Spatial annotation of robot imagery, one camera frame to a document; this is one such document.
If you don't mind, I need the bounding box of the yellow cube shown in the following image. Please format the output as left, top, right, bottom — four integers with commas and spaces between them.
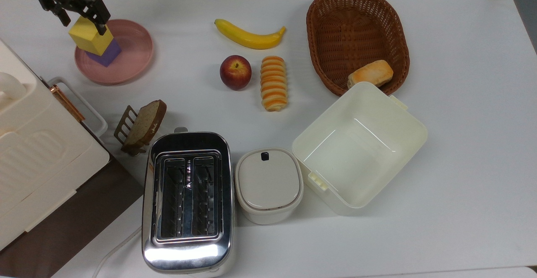
68, 16, 115, 56

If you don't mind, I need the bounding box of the purple cube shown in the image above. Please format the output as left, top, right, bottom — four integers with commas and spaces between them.
86, 38, 122, 68

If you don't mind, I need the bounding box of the pink plate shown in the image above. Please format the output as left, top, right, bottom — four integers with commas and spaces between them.
75, 19, 154, 86

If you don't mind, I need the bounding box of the brown bread slice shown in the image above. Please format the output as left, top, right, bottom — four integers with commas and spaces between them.
122, 99, 167, 151

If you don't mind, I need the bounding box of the red apple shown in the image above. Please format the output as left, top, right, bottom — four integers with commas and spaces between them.
220, 55, 252, 91

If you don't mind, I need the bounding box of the yellow banana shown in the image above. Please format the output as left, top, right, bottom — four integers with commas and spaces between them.
214, 19, 287, 50

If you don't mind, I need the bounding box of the orange striped twisted bread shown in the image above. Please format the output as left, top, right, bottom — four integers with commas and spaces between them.
260, 56, 288, 112

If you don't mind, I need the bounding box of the small cream lidded container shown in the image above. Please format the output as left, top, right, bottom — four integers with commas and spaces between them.
235, 148, 304, 225

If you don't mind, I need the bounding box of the chrome two-slot toaster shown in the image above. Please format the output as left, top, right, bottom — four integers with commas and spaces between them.
141, 127, 235, 276

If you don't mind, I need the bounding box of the brown wicker basket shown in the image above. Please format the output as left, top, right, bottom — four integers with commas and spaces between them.
306, 0, 410, 97

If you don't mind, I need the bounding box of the golden bread roll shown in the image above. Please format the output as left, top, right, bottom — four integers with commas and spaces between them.
347, 60, 394, 89

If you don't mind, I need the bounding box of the cream open plastic box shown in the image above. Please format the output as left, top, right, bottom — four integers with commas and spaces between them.
292, 81, 428, 216

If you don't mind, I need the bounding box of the copper door handle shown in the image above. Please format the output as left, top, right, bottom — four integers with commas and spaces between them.
50, 84, 86, 122

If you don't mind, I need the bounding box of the white cabinet handle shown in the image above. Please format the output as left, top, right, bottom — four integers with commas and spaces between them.
47, 77, 108, 138

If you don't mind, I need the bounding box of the large cream box with handles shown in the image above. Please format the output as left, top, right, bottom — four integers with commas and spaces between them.
0, 39, 110, 251

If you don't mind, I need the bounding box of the white toaster power cord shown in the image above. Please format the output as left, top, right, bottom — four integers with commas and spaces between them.
91, 226, 143, 278

